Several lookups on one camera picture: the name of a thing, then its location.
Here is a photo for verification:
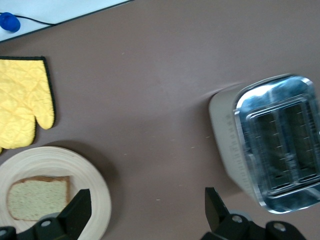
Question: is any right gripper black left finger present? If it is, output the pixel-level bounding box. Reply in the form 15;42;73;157
16;188;93;240

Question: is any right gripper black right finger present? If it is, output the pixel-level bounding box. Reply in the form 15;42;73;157
201;187;267;240

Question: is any slice of toast bread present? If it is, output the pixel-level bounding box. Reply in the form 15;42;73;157
5;175;71;222

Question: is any round light wooden plate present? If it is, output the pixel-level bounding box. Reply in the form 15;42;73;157
0;145;112;240

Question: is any cream and chrome toaster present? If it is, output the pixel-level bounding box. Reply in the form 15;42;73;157
208;73;320;215

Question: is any yellow quilted oven mitt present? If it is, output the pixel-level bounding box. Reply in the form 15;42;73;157
0;55;56;151

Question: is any blue round object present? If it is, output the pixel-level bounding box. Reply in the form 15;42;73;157
0;11;21;34

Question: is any thin black cable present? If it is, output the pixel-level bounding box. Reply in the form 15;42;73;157
14;14;62;26

